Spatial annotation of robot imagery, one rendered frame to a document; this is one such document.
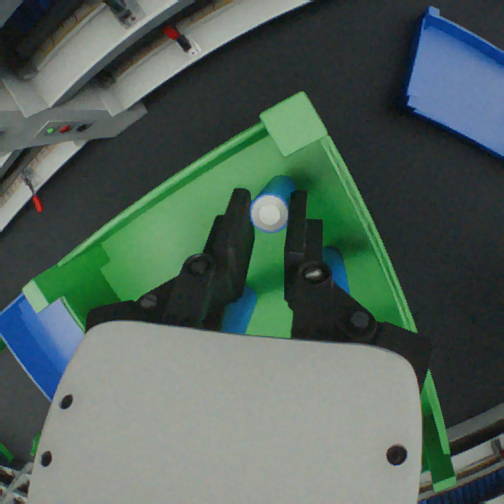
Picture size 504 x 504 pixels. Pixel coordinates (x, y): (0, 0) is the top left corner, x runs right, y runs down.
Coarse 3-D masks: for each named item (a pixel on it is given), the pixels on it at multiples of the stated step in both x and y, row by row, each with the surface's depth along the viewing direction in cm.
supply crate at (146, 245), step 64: (256, 128) 14; (320, 128) 11; (192, 192) 21; (256, 192) 20; (320, 192) 19; (128, 256) 24; (256, 256) 22; (384, 256) 15; (256, 320) 23; (384, 320) 22; (448, 448) 19
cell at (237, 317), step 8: (248, 288) 22; (248, 296) 21; (256, 296) 22; (232, 304) 20; (240, 304) 20; (248, 304) 21; (232, 312) 19; (240, 312) 19; (248, 312) 20; (224, 320) 18; (232, 320) 18; (240, 320) 19; (248, 320) 20; (224, 328) 18; (232, 328) 18; (240, 328) 18
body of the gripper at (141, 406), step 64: (128, 320) 9; (64, 384) 7; (128, 384) 7; (192, 384) 7; (256, 384) 7; (320, 384) 7; (384, 384) 7; (64, 448) 6; (128, 448) 6; (192, 448) 6; (256, 448) 6; (320, 448) 6; (384, 448) 6
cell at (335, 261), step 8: (328, 248) 20; (336, 248) 20; (328, 256) 19; (336, 256) 19; (328, 264) 18; (336, 264) 18; (336, 272) 17; (344, 272) 17; (336, 280) 16; (344, 280) 16; (344, 288) 15
